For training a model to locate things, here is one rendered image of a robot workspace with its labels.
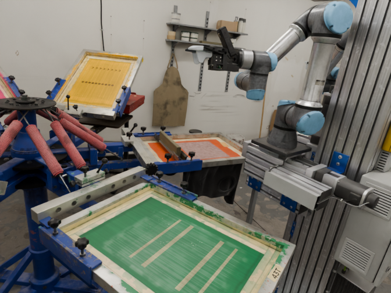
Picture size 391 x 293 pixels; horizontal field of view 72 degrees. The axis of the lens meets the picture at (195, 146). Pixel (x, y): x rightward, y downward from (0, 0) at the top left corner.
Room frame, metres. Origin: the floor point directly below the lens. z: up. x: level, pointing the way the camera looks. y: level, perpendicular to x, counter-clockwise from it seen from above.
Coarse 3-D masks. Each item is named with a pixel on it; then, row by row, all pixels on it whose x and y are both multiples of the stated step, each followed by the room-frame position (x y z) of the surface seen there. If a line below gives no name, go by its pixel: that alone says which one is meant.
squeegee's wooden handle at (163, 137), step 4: (160, 132) 1.94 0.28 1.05; (164, 132) 1.93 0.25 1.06; (160, 136) 1.94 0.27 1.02; (164, 136) 1.86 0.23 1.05; (168, 136) 1.85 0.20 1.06; (164, 140) 1.85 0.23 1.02; (168, 140) 1.78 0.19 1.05; (172, 140) 1.77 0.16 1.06; (168, 144) 1.78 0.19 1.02; (172, 144) 1.71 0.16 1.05; (176, 144) 1.70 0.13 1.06; (172, 148) 1.71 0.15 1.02; (176, 148) 1.65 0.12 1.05; (180, 148) 1.65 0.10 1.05; (172, 152) 1.70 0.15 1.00; (176, 152) 1.64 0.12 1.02; (180, 152) 1.65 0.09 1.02
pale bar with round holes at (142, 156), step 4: (124, 128) 1.97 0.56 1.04; (128, 128) 1.98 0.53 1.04; (124, 132) 1.90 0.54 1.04; (132, 136) 1.81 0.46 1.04; (136, 140) 1.74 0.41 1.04; (136, 144) 1.66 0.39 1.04; (140, 144) 1.67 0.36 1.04; (136, 148) 1.59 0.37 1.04; (140, 148) 1.60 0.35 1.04; (136, 152) 1.57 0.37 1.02; (140, 152) 1.53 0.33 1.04; (144, 152) 1.54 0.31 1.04; (136, 156) 1.57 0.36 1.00; (140, 156) 1.48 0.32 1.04; (144, 156) 1.47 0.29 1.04; (148, 156) 1.48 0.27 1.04; (140, 160) 1.48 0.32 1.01; (144, 160) 1.42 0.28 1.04; (148, 160) 1.42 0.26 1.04; (144, 164) 1.40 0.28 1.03
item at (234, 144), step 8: (152, 136) 2.01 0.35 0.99; (176, 136) 2.10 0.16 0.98; (184, 136) 2.14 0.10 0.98; (192, 136) 2.17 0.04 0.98; (200, 136) 2.21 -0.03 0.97; (208, 136) 2.25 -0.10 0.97; (216, 136) 2.28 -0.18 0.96; (224, 136) 2.23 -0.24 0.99; (144, 144) 1.81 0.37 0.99; (232, 144) 2.09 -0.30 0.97; (152, 160) 1.54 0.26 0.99; (208, 160) 1.64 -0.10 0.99; (216, 160) 1.66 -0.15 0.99; (224, 160) 1.68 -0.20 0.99; (232, 160) 1.71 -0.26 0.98; (240, 160) 1.74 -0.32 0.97
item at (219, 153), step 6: (198, 150) 1.91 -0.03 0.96; (204, 150) 1.92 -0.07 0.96; (210, 150) 1.94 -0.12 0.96; (216, 150) 1.95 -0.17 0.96; (222, 150) 1.97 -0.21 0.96; (228, 150) 1.98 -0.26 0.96; (162, 156) 1.71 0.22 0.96; (198, 156) 1.78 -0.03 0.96; (204, 156) 1.79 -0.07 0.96; (210, 156) 1.81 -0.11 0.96; (216, 156) 1.82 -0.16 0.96; (222, 156) 1.83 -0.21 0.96; (228, 156) 1.84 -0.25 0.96; (234, 156) 1.86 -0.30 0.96
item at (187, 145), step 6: (150, 144) 1.92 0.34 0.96; (156, 144) 1.93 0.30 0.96; (180, 144) 1.99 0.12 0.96; (186, 144) 2.01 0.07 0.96; (192, 144) 2.02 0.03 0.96; (198, 144) 2.04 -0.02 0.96; (204, 144) 2.06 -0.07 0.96; (210, 144) 2.07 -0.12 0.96; (216, 144) 2.09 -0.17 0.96; (156, 150) 1.81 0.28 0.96; (162, 150) 1.83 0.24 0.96; (186, 150) 1.88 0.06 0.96; (192, 150) 1.89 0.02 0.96
